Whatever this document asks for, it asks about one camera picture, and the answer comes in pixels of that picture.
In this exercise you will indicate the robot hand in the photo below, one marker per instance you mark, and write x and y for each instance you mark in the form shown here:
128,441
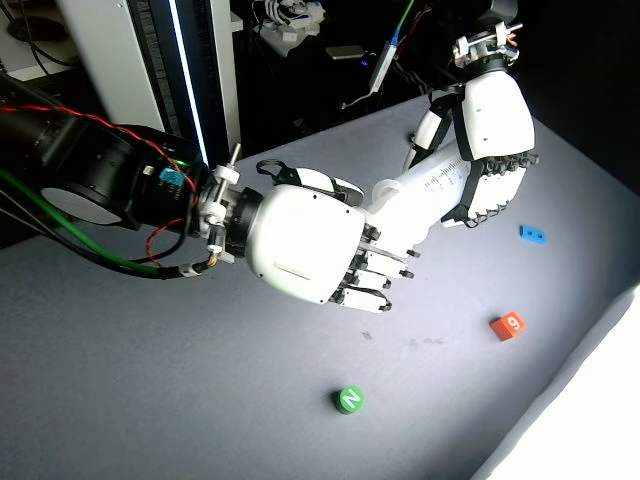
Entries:
305,240
495,120

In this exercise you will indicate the large white plastic syringe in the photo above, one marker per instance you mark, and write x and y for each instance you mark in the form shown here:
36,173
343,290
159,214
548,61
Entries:
415,200

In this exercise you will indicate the blue block with two holes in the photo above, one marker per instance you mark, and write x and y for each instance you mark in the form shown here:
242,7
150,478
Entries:
532,235

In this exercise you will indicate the white adapter box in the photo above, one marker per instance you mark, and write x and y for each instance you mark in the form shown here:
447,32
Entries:
382,67

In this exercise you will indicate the silver flat device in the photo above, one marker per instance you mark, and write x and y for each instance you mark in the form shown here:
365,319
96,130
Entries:
345,52

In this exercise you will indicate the green cylinder block letter N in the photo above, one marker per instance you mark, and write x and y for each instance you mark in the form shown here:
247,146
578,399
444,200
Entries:
350,399

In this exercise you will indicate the grey table cloth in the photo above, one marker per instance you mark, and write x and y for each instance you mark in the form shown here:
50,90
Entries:
200,375

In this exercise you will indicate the red block number nine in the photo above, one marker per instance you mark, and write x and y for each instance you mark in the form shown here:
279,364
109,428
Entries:
507,327

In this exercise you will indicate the white column with black strip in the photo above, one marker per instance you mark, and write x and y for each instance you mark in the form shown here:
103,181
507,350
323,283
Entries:
100,60

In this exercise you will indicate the white desk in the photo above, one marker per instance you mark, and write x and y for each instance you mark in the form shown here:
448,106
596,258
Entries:
20,57

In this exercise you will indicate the black round stand base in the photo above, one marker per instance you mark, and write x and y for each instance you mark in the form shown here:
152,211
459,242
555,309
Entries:
37,27

